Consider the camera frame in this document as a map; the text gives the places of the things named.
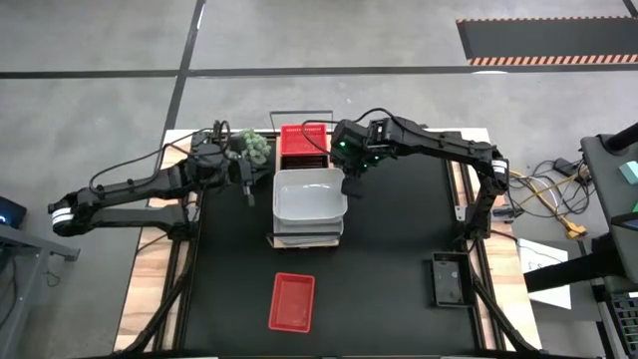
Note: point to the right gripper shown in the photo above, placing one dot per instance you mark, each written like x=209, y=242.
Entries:
x=364, y=162

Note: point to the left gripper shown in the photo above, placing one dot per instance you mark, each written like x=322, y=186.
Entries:
x=241, y=164

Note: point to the red plastic mesh basket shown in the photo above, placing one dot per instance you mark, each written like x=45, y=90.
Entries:
x=291, y=301
x=304, y=139

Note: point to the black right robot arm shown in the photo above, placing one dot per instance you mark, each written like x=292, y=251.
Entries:
x=438, y=142

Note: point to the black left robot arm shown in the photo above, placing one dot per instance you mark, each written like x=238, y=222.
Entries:
x=124, y=192

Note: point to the wooden shelf with black rails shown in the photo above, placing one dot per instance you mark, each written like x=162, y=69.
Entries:
x=304, y=243

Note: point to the green plant in white pot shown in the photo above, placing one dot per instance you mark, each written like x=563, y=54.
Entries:
x=256, y=147

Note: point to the black power adapter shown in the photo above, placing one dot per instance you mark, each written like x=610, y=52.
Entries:
x=564, y=166

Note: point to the black hazard-striped floor mat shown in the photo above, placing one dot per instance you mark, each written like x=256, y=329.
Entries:
x=548, y=37

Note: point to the white paper sheet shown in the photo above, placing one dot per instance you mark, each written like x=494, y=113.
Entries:
x=548, y=294

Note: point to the black cart beam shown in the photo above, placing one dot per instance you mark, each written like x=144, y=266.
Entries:
x=573, y=269

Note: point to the dark monitor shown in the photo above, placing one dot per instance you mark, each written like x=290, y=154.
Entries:
x=11, y=212

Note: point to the grey metal desk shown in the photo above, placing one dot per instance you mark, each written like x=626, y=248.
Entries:
x=25, y=259

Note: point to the black pole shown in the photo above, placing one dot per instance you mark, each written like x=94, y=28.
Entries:
x=623, y=139

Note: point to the teal box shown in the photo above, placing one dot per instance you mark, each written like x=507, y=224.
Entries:
x=630, y=172

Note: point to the black tablet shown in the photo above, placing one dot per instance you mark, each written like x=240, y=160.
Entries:
x=625, y=220

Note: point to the backlit keyboard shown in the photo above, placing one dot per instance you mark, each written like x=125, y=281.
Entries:
x=627, y=314

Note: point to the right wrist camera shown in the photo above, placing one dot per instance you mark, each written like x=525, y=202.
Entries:
x=352, y=188

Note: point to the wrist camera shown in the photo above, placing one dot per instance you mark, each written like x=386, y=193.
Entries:
x=248, y=194
x=352, y=188

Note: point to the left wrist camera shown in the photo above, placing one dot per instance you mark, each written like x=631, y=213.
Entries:
x=248, y=194

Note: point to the grey metal bracket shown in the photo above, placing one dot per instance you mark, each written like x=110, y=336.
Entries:
x=461, y=213

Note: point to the black aluminium rig frame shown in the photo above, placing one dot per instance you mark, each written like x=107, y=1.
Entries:
x=180, y=309

